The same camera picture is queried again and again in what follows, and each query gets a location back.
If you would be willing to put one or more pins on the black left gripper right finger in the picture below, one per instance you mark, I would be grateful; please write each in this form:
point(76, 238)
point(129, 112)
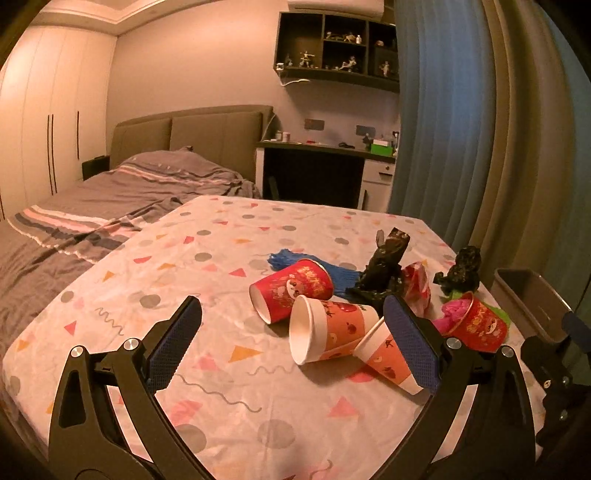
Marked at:
point(498, 439)

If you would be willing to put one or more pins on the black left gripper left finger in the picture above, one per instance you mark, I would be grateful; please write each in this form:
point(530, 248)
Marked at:
point(86, 440)

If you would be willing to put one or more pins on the small black bag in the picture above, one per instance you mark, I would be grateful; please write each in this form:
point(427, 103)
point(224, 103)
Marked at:
point(463, 276)

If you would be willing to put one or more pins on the black plastic bag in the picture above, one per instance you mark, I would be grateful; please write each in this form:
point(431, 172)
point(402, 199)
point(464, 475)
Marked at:
point(382, 276)

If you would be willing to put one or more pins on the blue foam net sleeve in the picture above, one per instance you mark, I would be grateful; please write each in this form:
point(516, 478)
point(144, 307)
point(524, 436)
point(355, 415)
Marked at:
point(342, 278)

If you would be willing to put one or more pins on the grey plastic trash bin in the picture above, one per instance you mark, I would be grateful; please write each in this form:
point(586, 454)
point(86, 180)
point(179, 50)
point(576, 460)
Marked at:
point(532, 304)

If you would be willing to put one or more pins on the red cup with pink foam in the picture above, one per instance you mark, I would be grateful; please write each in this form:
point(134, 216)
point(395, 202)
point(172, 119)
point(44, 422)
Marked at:
point(477, 326)

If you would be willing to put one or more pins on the pink foam net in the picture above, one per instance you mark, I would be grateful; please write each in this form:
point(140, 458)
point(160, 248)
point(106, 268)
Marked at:
point(453, 313)

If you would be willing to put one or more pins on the small orange paper cup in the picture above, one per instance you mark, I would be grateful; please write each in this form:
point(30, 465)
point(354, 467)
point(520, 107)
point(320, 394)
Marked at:
point(379, 351)

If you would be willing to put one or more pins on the crushed red paper cup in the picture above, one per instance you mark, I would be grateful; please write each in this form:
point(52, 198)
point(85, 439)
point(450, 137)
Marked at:
point(417, 291)

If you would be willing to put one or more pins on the beige curtain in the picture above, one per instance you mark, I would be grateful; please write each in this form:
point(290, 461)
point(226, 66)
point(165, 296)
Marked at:
point(535, 211)

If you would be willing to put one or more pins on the white orange paper cup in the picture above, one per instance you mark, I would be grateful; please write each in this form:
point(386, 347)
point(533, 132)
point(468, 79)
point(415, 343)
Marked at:
point(327, 329)

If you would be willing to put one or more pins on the bed with grey bedding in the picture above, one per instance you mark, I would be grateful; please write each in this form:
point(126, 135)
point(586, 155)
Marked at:
point(92, 207)

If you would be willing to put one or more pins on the blue curtain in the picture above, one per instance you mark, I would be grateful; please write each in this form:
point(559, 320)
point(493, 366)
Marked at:
point(447, 108)

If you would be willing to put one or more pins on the green box on desk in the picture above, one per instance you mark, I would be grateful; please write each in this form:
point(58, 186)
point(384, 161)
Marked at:
point(382, 148)

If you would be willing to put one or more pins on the dark desk with drawers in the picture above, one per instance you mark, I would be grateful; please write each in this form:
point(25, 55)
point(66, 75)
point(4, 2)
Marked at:
point(324, 175)

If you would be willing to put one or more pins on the brown padded headboard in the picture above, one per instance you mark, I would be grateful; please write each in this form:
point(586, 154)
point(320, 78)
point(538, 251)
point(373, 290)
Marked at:
point(225, 135)

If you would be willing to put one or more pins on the white wardrobe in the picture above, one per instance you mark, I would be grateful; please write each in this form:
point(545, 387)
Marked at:
point(53, 112)

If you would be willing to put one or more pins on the white air conditioner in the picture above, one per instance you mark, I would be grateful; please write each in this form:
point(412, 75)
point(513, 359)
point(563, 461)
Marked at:
point(366, 8)

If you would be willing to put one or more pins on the dark wall shelf with figurines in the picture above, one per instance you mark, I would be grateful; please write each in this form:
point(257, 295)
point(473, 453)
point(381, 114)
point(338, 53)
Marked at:
point(339, 48)

